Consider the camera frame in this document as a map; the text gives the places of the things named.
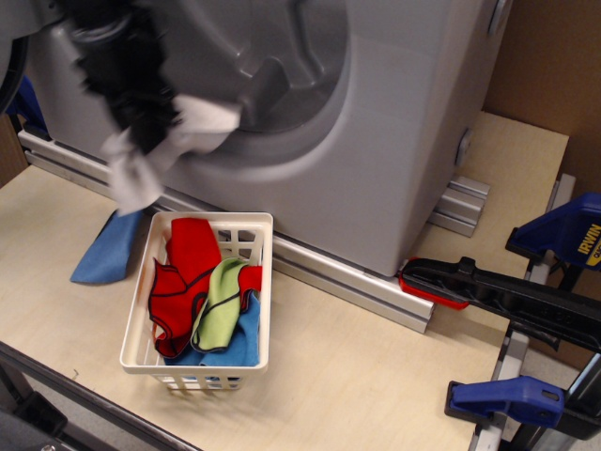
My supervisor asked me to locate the blue clamp lower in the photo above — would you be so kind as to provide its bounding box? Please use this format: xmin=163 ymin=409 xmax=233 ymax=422
xmin=443 ymin=375 xmax=601 ymax=442

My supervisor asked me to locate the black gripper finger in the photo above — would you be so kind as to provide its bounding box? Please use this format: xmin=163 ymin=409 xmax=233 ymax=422
xmin=105 ymin=94 xmax=140 ymax=132
xmin=133 ymin=105 xmax=178 ymax=155

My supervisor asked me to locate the blue cloth in basket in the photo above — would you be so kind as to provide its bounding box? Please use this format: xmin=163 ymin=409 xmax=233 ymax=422
xmin=163 ymin=289 xmax=260 ymax=366

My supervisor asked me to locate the short aluminium extrusion block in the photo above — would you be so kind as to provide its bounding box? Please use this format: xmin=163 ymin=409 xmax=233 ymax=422
xmin=428 ymin=176 xmax=490 ymax=238

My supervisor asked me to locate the grey toy washing machine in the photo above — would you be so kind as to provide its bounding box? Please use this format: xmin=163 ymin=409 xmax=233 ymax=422
xmin=28 ymin=1 xmax=511 ymax=275

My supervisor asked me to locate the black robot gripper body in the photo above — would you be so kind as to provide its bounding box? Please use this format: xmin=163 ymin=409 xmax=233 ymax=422
xmin=72 ymin=27 xmax=175 ymax=112

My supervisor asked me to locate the blue cloth on table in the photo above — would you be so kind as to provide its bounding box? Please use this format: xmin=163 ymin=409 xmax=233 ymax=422
xmin=69 ymin=211 xmax=143 ymax=285

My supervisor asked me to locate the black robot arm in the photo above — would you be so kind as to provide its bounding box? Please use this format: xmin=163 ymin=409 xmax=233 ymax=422
xmin=59 ymin=1 xmax=177 ymax=155

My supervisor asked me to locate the green cloth with black trim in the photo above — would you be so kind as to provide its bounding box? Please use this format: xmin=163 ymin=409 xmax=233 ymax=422
xmin=190 ymin=257 xmax=247 ymax=353

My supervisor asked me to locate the washing machine door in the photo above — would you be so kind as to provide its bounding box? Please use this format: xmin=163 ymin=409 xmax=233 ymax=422
xmin=1 ymin=0 xmax=64 ymax=114

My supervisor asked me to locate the brown cardboard panel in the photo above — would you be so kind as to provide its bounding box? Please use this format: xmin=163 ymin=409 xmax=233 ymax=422
xmin=480 ymin=0 xmax=601 ymax=372

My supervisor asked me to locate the white plastic laundry basket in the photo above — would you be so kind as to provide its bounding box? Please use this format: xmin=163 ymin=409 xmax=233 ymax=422
xmin=120 ymin=212 xmax=273 ymax=390

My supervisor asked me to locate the grey cloth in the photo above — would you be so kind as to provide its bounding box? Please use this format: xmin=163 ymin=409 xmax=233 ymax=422
xmin=101 ymin=95 xmax=242 ymax=216

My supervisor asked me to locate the blue Irwin clamp upper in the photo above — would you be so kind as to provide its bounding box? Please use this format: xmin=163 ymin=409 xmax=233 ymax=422
xmin=505 ymin=193 xmax=600 ymax=272

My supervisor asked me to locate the red cloth with black trim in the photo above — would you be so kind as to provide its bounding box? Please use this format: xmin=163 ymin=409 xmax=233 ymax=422
xmin=148 ymin=218 xmax=263 ymax=358

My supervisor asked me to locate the black metal table frame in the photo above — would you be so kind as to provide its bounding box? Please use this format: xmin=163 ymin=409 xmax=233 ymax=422
xmin=1 ymin=343 xmax=196 ymax=450

